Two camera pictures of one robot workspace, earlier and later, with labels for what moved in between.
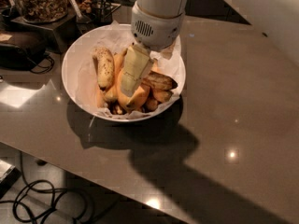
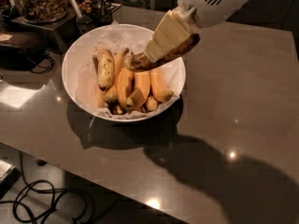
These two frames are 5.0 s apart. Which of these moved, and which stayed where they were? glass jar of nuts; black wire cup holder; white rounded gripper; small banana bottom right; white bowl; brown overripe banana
Moved: white rounded gripper; brown overripe banana
Stayed: glass jar of nuts; white bowl; small banana bottom right; black wire cup holder
